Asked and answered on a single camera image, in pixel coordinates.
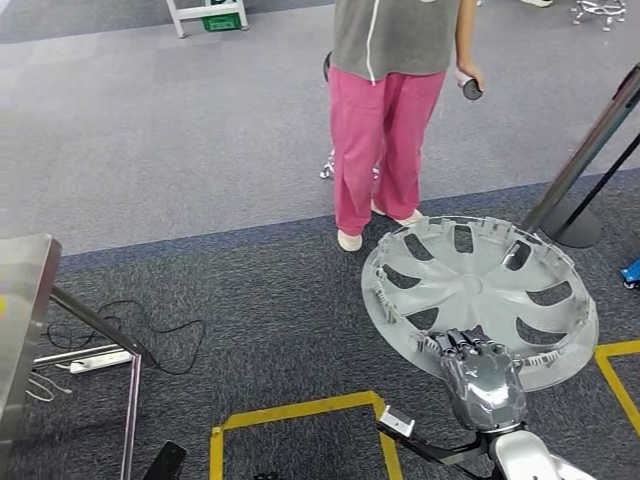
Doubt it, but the black stanchion post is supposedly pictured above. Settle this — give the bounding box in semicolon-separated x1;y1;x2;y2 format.
540;131;640;250

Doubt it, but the stainless steel workbench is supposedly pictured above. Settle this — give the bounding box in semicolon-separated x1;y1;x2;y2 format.
0;233;158;480

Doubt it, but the green plastic crate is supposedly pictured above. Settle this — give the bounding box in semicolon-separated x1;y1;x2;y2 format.
201;11;242;33

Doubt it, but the black camera mount strap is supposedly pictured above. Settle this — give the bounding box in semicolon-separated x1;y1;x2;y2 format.
377;423;494;468

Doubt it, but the grey plastic wheel hubcap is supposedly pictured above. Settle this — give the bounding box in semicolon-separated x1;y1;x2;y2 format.
361;215;600;393

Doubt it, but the person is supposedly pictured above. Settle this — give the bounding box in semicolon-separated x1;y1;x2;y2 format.
322;0;485;253

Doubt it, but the white power strip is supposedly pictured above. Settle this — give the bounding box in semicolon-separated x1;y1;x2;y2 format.
69;351;134;376

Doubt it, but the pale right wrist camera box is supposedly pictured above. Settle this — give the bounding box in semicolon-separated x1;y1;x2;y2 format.
377;405;416;439

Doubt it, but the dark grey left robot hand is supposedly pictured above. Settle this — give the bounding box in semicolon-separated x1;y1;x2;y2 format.
142;441;187;480

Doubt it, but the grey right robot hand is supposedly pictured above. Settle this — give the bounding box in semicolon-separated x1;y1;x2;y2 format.
430;329;528;433

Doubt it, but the grey handheld controller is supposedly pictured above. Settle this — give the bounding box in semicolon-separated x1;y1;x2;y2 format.
454;69;484;102

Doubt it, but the black cable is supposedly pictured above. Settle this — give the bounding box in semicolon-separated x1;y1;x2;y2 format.
47;299;207;377

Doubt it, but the white cable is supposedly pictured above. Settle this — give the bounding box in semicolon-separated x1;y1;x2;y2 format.
25;374;73;404

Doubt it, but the chrome stanchion post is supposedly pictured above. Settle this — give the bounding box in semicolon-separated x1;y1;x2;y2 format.
501;62;640;272

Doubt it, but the white frame stand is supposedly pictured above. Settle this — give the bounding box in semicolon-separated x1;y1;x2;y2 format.
165;0;250;40

